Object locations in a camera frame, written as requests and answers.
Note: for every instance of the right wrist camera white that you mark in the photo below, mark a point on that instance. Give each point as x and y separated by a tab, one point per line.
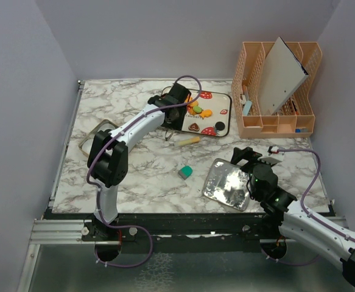
274	155

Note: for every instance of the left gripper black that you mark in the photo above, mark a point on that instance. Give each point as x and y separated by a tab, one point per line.
176	125

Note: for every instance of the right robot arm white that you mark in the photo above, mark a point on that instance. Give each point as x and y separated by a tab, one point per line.
291	217

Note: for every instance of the black sandwich cookie right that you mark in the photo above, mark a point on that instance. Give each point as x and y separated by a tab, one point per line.
219	126

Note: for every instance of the silver tin lid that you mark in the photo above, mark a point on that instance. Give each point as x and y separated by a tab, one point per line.
227	184

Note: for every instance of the brown heart cookie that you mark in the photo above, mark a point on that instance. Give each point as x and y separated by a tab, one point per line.
194	127

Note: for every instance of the green grey eraser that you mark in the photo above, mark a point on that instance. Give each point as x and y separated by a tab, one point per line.
185	172

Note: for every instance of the grey white board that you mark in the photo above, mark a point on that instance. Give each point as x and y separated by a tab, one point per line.
281	76

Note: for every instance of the strawberry pattern tray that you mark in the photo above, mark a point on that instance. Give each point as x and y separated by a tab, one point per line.
220	104

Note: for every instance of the light blue eraser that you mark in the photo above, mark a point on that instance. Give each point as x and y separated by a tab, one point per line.
247	108

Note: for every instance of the peach desk organizer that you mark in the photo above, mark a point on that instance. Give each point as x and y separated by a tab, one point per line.
295	118

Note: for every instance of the green macaron cookie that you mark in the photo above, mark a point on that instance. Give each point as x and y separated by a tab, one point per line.
197	109

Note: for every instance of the orange fish cookie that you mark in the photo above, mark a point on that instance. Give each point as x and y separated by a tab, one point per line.
206	113

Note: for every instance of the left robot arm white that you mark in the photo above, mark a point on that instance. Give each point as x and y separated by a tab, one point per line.
108	158

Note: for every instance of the cookie pile orange green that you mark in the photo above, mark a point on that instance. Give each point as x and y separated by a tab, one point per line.
191	103

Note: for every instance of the gold cookie tin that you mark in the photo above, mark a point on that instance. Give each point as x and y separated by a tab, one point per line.
86	143

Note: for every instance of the yellow orange highlighter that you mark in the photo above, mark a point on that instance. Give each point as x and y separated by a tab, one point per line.
187	141

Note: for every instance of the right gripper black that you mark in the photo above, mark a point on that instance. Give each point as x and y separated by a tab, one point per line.
247	153

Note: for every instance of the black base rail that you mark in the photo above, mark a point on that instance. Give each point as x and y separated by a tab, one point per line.
181	233

